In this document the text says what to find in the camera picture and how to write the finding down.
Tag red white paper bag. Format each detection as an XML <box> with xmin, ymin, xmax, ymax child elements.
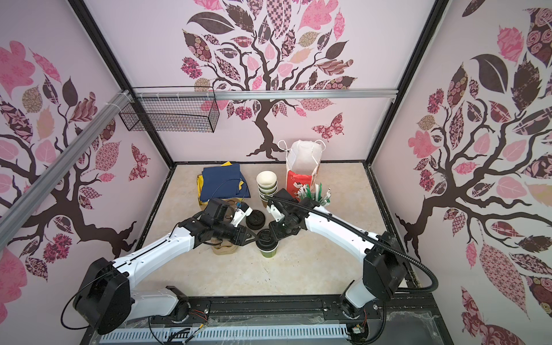
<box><xmin>277</xmin><ymin>139</ymin><xmax>326</xmax><ymax>198</ymax></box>

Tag black cup lid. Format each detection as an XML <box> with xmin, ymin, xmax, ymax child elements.
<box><xmin>255</xmin><ymin>229</ymin><xmax>278</xmax><ymax>245</ymax></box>

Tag green white straw packets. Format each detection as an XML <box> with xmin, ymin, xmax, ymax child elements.
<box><xmin>297</xmin><ymin>184</ymin><xmax>331</xmax><ymax>206</ymax></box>

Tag stack of paper cups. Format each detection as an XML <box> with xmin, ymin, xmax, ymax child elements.
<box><xmin>256</xmin><ymin>170</ymin><xmax>277</xmax><ymax>206</ymax></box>

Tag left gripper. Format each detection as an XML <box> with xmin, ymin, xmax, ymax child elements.
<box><xmin>213</xmin><ymin>221</ymin><xmax>259</xmax><ymax>247</ymax></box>

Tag stack of black lids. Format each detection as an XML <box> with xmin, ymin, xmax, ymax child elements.
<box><xmin>246</xmin><ymin>210</ymin><xmax>266</xmax><ymax>231</ymax></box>

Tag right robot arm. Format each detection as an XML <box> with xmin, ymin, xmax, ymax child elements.
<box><xmin>267</xmin><ymin>189</ymin><xmax>438</xmax><ymax>311</ymax></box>

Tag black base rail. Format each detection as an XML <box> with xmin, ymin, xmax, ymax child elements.
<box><xmin>81</xmin><ymin>292</ymin><xmax>454</xmax><ymax>345</ymax></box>

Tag green paper coffee cup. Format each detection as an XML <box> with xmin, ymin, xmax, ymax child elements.
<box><xmin>257</xmin><ymin>241</ymin><xmax>279</xmax><ymax>258</ymax></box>

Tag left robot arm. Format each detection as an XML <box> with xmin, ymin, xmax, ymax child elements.
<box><xmin>71</xmin><ymin>198</ymin><xmax>257</xmax><ymax>335</ymax></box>

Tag aluminium frame bar back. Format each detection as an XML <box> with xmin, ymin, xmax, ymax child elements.
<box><xmin>135</xmin><ymin>89</ymin><xmax>398</xmax><ymax>101</ymax></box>

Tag aluminium frame bar left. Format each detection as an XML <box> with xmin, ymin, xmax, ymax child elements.
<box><xmin>0</xmin><ymin>90</ymin><xmax>132</xmax><ymax>251</ymax></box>

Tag white cable duct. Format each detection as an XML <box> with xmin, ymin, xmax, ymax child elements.
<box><xmin>92</xmin><ymin>324</ymin><xmax>349</xmax><ymax>344</ymax></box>

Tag black wire basket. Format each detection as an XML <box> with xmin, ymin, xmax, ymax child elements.
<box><xmin>119</xmin><ymin>86</ymin><xmax>220</xmax><ymax>133</ymax></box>

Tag aluminium frame bar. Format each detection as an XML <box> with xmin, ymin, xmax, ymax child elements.
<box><xmin>0</xmin><ymin>90</ymin><xmax>132</xmax><ymax>251</ymax></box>
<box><xmin>135</xmin><ymin>89</ymin><xmax>398</xmax><ymax>101</ymax></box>

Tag yellow napkins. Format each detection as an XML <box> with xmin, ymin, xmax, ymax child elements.
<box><xmin>197</xmin><ymin>161</ymin><xmax>247</xmax><ymax>204</ymax></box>

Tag pulp cup carrier tray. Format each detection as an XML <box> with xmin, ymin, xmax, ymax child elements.
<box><xmin>212</xmin><ymin>241</ymin><xmax>238</xmax><ymax>255</ymax></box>

